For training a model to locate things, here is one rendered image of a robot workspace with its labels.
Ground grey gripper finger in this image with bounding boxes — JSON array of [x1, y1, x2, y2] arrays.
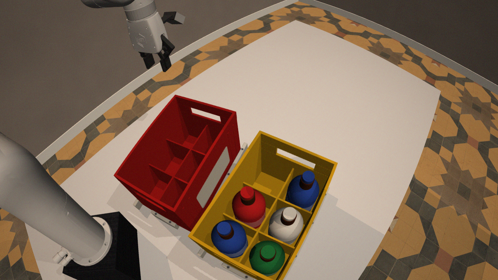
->
[[139, 52, 155, 69], [158, 34, 175, 72]]

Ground red crate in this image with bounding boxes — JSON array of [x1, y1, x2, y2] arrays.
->
[[114, 95, 241, 232]]

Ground white bottle with grey label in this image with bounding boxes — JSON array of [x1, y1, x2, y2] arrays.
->
[[268, 207, 303, 245]]

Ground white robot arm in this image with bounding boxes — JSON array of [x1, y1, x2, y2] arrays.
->
[[0, 0, 156, 266]]

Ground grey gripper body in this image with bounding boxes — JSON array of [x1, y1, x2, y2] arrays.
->
[[126, 10, 168, 54]]

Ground blue bottle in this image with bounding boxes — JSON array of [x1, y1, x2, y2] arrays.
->
[[211, 220, 248, 258], [285, 171, 319, 211]]

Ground green bottle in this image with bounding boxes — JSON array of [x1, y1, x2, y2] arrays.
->
[[249, 240, 285, 276]]

